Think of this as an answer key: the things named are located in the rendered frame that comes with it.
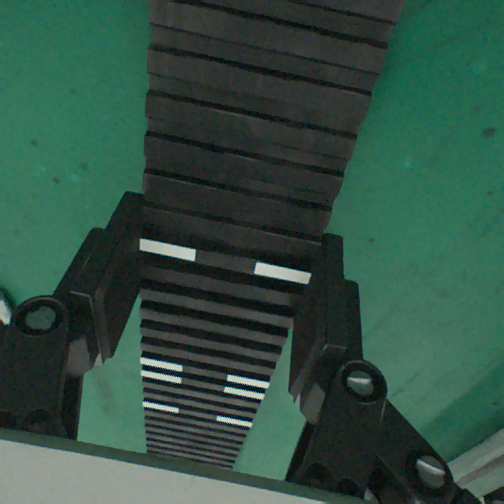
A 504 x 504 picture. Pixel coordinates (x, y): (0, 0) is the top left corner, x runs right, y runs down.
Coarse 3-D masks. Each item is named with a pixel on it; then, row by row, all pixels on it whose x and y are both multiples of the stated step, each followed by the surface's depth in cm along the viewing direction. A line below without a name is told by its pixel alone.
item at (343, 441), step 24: (360, 360) 10; (336, 384) 9; (360, 384) 9; (384, 384) 9; (336, 408) 9; (360, 408) 9; (312, 432) 11; (336, 432) 8; (360, 432) 9; (312, 456) 8; (336, 456) 8; (360, 456) 8; (288, 480) 10; (312, 480) 8; (336, 480) 8; (360, 480) 8
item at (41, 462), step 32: (0, 448) 7; (32, 448) 7; (64, 448) 7; (96, 448) 7; (0, 480) 6; (32, 480) 6; (64, 480) 6; (96, 480) 7; (128, 480) 7; (160, 480) 7; (192, 480) 7; (224, 480) 7; (256, 480) 7
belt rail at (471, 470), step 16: (496, 432) 24; (480, 448) 25; (496, 448) 24; (448, 464) 28; (464, 464) 26; (480, 464) 25; (496, 464) 25; (464, 480) 27; (480, 480) 25; (496, 480) 23; (480, 496) 24
